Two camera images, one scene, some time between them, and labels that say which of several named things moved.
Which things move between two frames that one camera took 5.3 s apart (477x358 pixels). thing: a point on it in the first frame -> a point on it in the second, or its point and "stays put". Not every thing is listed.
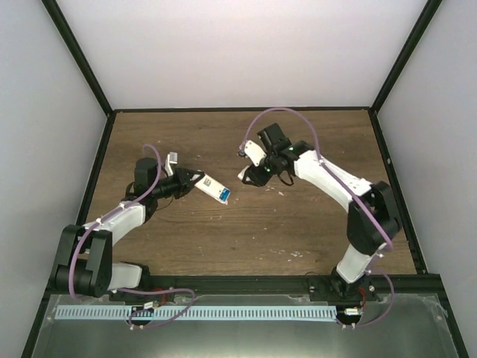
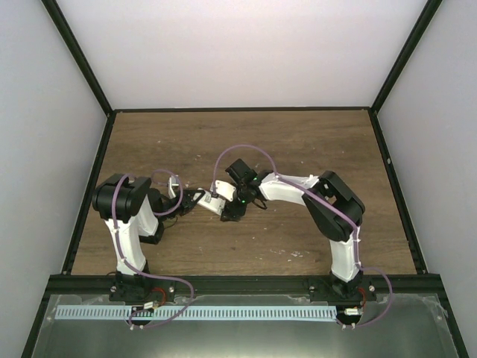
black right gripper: [257, 180] -> [231, 211]
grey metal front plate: [396, 326] stays put
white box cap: [253, 151] -> [223, 189]
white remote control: [210, 186] -> [210, 201]
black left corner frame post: [77, 54] stays put
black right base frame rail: [401, 201] stays put
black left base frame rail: [103, 145] stays put
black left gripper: [183, 176] -> [186, 204]
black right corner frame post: [407, 55] stays put
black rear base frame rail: [243, 109] stays put
